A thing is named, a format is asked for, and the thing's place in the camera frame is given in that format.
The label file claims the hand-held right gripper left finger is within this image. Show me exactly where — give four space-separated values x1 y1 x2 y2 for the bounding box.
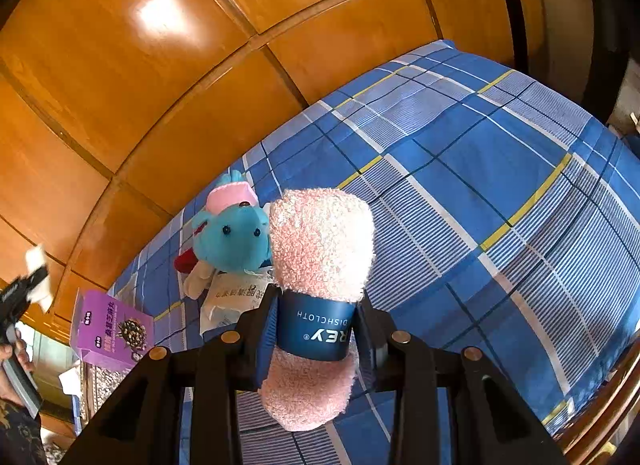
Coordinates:
60 285 281 465

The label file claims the blue plaid bed sheet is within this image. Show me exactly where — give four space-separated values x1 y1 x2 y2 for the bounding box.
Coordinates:
107 40 640 465

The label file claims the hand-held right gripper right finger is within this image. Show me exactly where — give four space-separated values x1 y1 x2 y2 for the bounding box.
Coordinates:
352 290 568 465

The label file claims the person's left hand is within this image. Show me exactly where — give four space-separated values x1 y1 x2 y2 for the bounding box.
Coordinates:
0 327 36 398

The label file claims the wooden bed frame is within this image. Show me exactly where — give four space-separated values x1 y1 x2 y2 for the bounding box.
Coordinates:
555 340 640 465

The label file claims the white tissue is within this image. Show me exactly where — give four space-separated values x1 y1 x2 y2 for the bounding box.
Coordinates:
25 244 55 313

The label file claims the pink dishcloth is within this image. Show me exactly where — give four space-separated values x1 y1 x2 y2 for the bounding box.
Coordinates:
260 188 376 433

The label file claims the purple cardboard box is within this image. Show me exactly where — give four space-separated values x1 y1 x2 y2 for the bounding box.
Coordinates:
69 289 156 372

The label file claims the blue plush elephant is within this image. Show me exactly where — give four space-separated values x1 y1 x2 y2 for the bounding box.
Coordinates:
182 170 273 301

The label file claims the red fabric bow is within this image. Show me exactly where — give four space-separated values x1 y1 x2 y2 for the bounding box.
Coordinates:
173 249 198 274

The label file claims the dark patterned clothing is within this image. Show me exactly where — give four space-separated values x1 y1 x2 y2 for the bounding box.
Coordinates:
0 397 48 465

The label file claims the silver ornate tissue box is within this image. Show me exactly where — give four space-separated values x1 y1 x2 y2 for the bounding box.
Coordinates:
80 360 137 433

